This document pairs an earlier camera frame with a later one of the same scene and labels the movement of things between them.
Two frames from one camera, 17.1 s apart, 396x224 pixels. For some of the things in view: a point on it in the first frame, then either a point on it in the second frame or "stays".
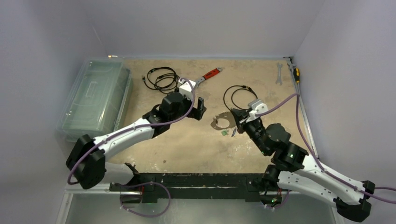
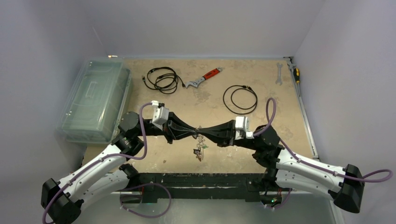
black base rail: [195, 187] stays
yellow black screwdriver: [296, 73] stays
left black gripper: [196, 113] to [171, 129]
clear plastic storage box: [97, 100] stays
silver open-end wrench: [279, 80] stays
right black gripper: [243, 120] to [230, 133]
